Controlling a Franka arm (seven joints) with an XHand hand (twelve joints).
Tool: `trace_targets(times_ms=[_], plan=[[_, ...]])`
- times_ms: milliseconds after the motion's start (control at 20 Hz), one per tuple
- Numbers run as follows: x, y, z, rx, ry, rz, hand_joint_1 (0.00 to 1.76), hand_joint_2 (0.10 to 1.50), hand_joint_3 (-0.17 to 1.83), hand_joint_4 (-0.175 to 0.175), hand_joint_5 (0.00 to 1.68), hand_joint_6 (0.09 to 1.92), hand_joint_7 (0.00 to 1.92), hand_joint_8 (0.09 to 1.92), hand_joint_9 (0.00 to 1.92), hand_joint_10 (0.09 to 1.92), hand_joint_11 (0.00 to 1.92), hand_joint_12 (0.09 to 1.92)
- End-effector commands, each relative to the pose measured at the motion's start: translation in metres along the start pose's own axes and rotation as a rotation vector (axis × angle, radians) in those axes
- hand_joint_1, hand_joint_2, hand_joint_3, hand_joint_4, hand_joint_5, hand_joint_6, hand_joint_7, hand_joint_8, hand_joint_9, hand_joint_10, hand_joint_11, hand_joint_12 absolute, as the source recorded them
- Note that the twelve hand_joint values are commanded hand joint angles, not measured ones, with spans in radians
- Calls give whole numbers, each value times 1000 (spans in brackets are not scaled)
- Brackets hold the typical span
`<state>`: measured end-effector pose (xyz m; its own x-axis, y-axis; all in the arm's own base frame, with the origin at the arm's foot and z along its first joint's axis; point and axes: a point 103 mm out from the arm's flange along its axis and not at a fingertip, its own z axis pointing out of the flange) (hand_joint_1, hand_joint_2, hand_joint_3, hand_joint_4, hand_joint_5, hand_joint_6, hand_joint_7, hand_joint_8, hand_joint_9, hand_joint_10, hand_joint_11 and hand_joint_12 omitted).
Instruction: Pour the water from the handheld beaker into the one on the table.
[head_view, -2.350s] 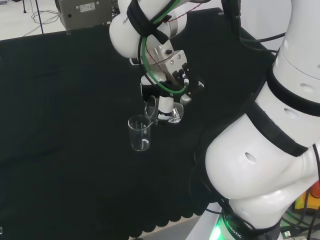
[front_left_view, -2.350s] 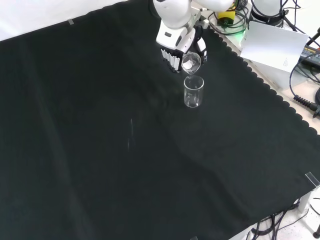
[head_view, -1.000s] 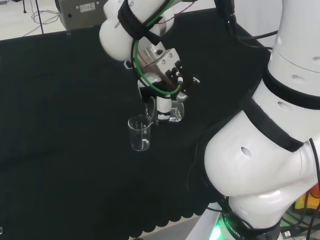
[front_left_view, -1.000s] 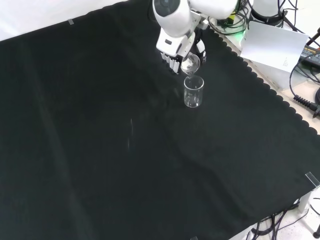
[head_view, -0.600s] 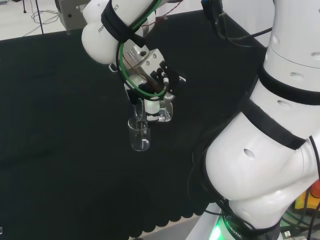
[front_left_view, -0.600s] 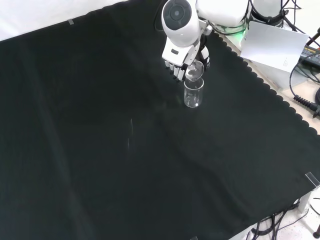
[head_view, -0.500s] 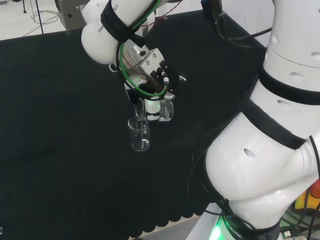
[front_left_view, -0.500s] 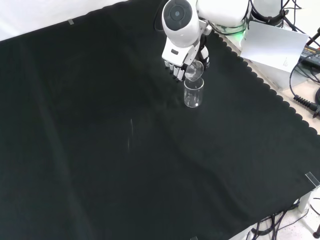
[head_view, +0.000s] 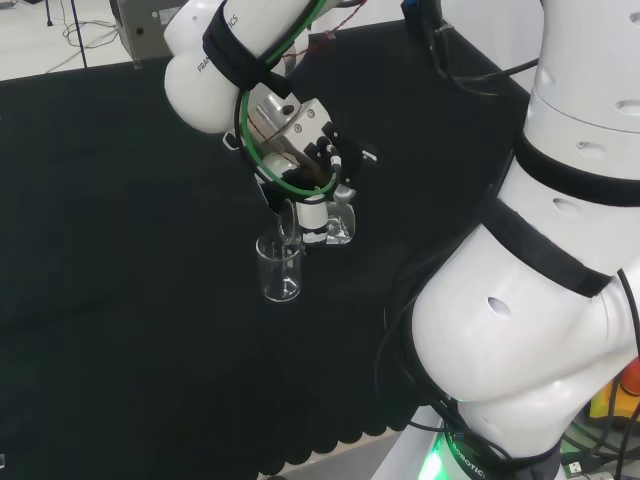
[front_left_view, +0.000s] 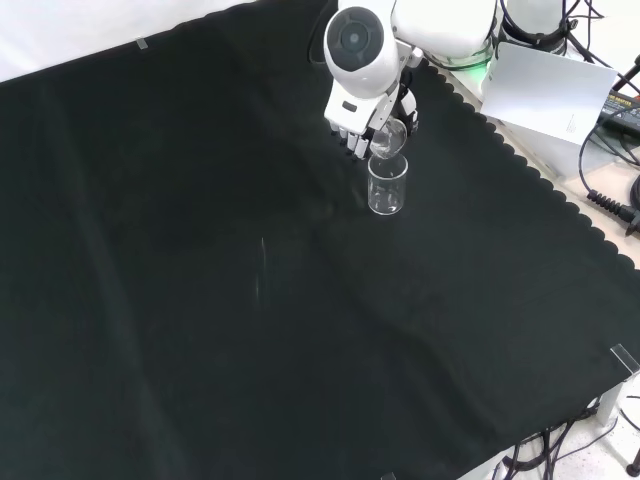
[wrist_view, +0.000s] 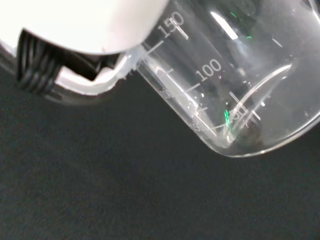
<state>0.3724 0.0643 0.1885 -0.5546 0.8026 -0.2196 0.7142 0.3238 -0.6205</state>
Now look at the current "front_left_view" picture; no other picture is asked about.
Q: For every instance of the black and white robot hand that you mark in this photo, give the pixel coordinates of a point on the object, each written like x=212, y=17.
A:
x=352, y=107

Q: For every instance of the clear glass beaker with graduations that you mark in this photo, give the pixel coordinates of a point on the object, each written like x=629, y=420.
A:
x=390, y=137

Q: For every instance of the small clear glass beaker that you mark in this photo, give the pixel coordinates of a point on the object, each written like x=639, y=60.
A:
x=387, y=185

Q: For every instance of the pale board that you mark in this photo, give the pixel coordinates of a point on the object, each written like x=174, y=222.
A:
x=545, y=90

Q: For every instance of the black bench cloth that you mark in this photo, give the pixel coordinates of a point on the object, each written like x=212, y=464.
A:
x=250, y=275

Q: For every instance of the clear tape strip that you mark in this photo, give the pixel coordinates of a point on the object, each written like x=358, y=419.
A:
x=625, y=357
x=142, y=44

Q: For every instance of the black power adapter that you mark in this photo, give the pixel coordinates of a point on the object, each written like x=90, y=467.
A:
x=622, y=107

